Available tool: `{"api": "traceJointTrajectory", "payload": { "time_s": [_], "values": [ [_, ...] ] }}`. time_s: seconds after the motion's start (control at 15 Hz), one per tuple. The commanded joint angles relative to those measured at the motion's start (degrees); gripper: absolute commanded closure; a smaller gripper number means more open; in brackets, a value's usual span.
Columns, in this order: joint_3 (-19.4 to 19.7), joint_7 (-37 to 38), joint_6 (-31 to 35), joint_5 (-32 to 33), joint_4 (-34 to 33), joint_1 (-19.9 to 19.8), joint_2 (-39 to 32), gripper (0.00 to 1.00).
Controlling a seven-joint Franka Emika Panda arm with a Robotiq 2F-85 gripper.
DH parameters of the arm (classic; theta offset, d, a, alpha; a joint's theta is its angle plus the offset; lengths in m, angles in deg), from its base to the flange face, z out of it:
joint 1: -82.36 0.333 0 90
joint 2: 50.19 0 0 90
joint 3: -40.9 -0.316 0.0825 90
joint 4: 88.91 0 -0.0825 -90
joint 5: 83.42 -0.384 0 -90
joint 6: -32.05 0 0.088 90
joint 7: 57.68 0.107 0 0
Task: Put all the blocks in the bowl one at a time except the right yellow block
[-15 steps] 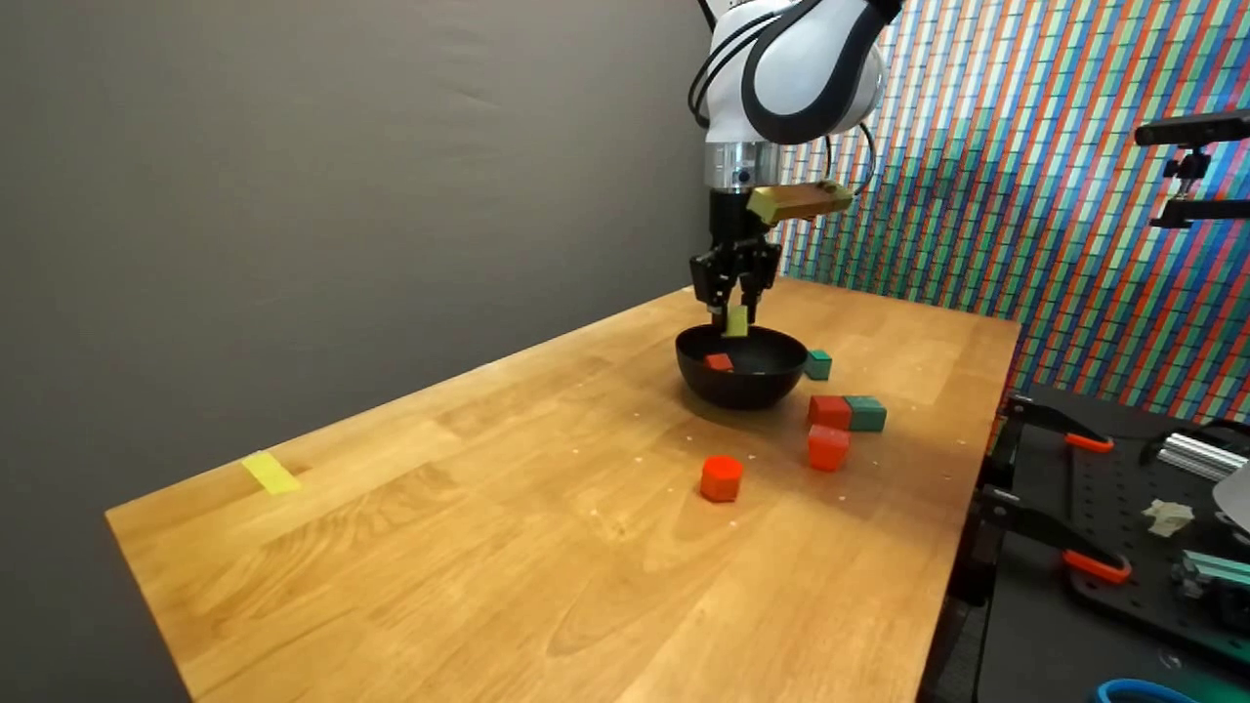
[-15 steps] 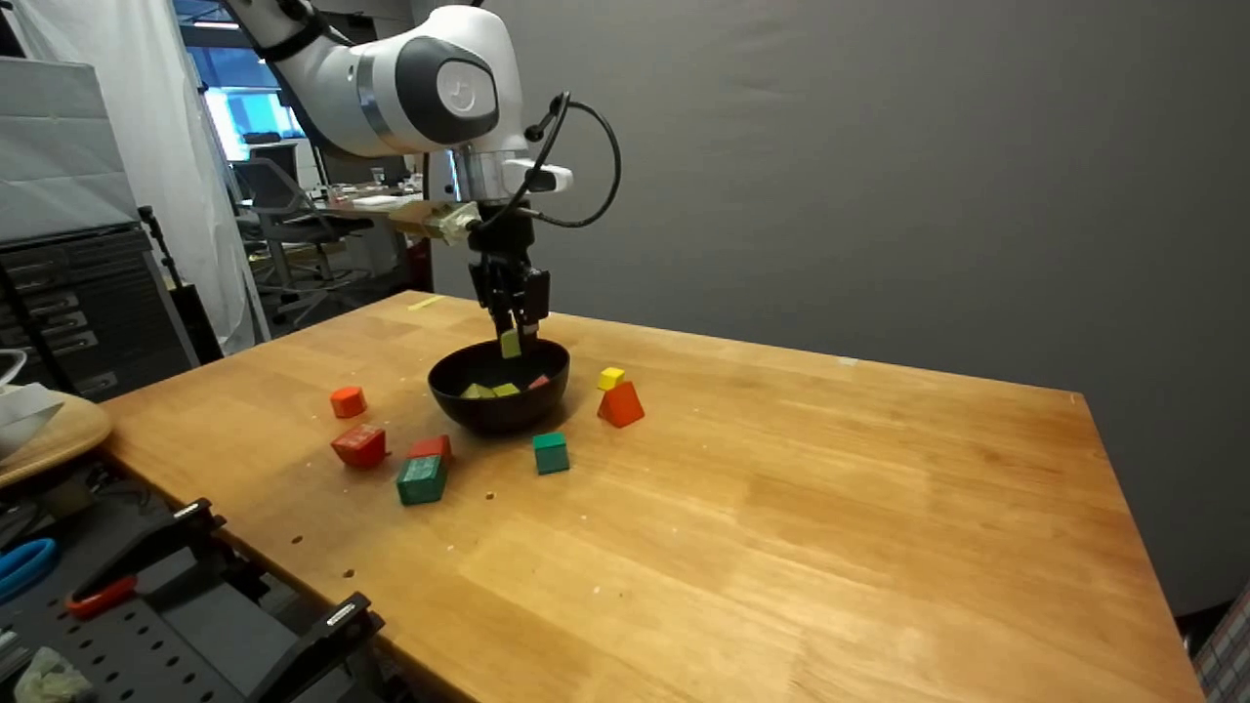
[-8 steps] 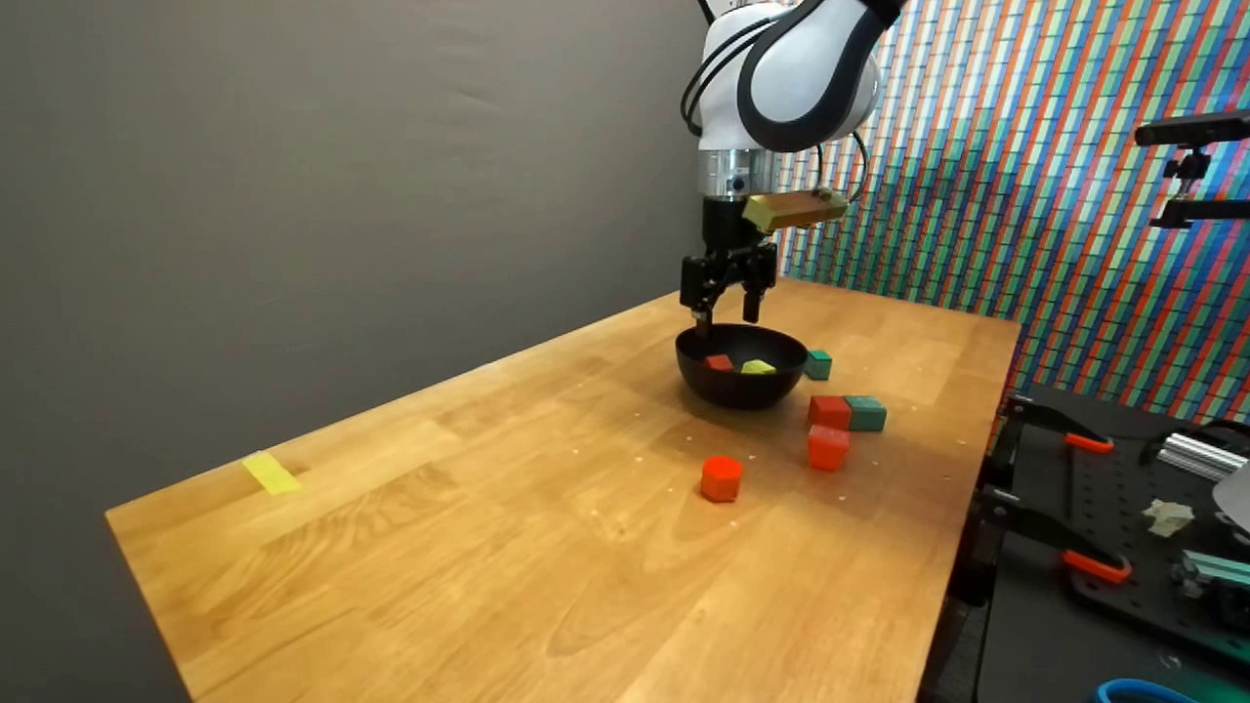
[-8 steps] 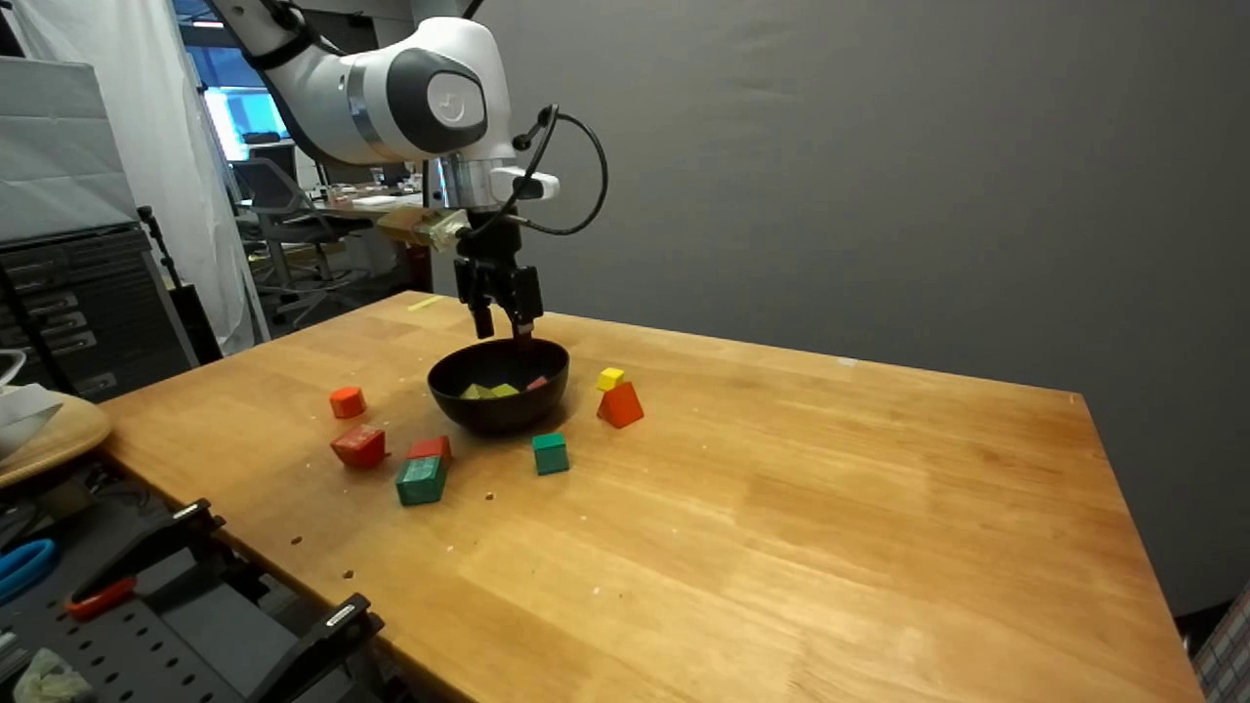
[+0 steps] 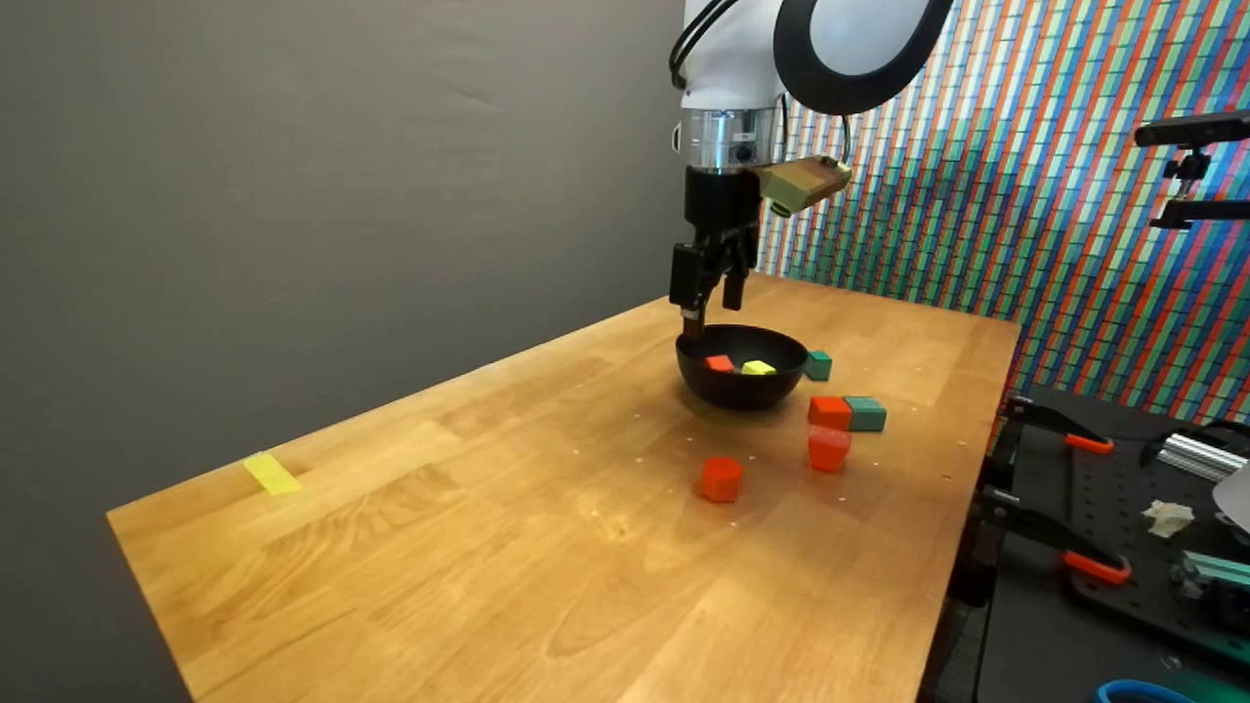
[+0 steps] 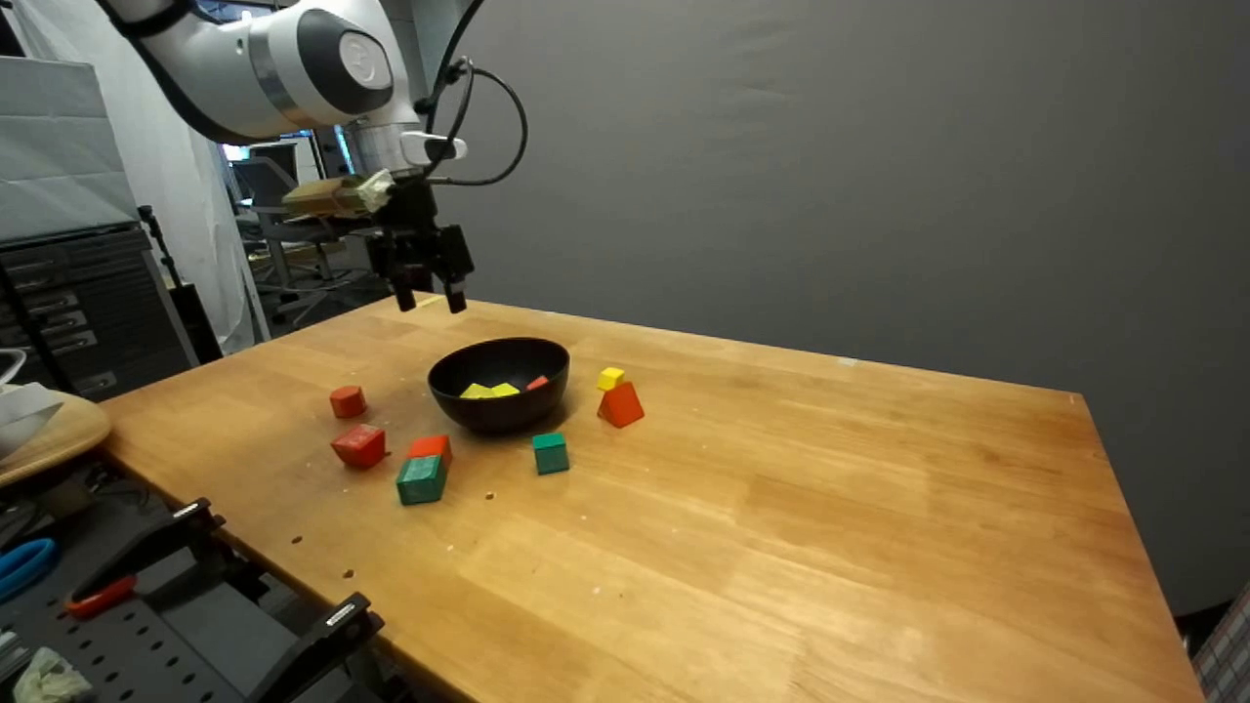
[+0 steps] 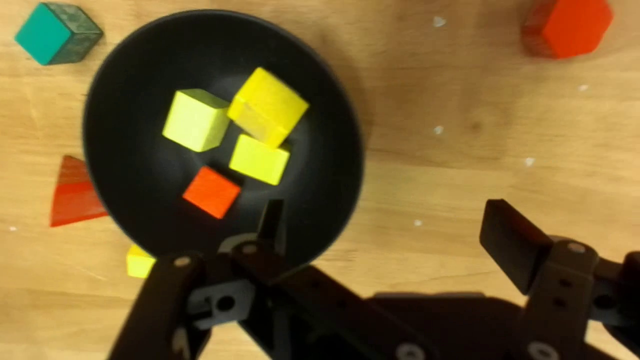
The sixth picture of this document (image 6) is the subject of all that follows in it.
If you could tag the white curtain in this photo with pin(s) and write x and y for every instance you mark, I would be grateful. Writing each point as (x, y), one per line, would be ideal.
(181, 237)

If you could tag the blue scissors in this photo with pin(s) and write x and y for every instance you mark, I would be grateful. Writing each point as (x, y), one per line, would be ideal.
(26, 569)

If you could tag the black equipment rack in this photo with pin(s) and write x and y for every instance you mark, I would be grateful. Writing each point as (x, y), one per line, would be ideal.
(79, 314)

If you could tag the white cloth bag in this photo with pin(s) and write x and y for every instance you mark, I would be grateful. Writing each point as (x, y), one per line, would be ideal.
(26, 413)

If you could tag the round wooden side table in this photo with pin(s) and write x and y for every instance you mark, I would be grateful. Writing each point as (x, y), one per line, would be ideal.
(65, 452)

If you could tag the grey fabric backdrop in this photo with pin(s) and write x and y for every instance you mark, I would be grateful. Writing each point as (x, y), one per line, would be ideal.
(845, 168)

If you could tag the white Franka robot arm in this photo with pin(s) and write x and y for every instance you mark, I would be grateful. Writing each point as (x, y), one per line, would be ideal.
(258, 63)

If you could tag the small red wooden block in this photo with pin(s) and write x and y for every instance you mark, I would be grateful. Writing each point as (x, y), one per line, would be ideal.
(538, 386)

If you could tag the tan wrist camera box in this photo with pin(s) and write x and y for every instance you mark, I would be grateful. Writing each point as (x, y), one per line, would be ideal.
(338, 196)

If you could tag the yellow tape strip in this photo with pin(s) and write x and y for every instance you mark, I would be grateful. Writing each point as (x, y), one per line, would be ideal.
(431, 306)

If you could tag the black pegboard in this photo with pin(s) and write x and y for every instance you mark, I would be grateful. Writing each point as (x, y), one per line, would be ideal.
(198, 650)

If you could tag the black bowl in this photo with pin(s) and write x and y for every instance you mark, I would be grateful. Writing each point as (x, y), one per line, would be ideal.
(500, 415)

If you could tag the green wooden block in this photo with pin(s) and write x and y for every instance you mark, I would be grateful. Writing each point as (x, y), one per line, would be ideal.
(419, 482)
(552, 454)

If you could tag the black office chair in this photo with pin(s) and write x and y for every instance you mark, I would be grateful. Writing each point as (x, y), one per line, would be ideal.
(285, 260)

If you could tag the plaid fabric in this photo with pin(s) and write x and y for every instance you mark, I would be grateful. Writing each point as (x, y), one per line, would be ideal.
(1228, 650)

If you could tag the white crumpled object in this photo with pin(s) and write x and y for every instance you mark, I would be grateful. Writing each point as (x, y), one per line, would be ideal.
(47, 677)

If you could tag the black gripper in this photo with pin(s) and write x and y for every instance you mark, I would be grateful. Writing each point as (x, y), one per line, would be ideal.
(416, 219)

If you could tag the grey cabinet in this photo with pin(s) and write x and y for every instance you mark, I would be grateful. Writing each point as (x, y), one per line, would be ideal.
(53, 142)

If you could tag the orange wooden block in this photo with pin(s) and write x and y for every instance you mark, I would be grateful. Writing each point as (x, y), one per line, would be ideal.
(622, 409)

